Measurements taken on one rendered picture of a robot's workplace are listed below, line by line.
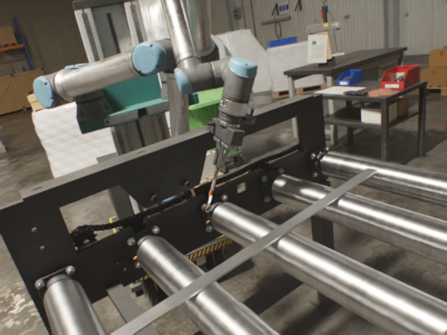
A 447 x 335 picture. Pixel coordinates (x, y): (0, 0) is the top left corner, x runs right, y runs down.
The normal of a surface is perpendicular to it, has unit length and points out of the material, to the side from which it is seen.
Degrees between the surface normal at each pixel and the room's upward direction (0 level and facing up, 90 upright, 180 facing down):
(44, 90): 90
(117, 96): 90
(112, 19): 90
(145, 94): 90
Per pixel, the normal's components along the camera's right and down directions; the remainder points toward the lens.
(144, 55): -0.33, 0.39
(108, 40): 0.41, 0.27
